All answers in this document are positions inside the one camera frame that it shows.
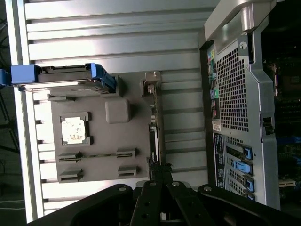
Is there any hard disk in blue caddy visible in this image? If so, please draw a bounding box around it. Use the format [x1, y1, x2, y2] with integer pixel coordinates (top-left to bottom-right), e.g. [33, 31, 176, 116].
[0, 63, 117, 95]

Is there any blue slot latch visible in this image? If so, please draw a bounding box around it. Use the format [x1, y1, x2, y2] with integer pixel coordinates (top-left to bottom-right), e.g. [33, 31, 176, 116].
[233, 161, 254, 178]
[244, 190, 256, 202]
[243, 175, 255, 193]
[243, 145, 253, 161]

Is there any silver CPU chip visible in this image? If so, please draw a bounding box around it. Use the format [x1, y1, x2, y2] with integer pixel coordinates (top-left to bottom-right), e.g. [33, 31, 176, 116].
[61, 117, 87, 144]

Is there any green motherboard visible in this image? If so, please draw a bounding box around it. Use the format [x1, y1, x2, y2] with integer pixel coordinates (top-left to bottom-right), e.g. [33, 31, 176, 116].
[263, 56, 301, 189]

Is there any open grey PC case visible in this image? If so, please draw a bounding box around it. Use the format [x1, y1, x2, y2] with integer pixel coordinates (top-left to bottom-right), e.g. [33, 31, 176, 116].
[198, 0, 301, 211]

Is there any grey parts rack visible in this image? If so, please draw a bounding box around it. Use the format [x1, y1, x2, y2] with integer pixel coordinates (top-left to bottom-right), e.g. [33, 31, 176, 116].
[47, 70, 166, 184]

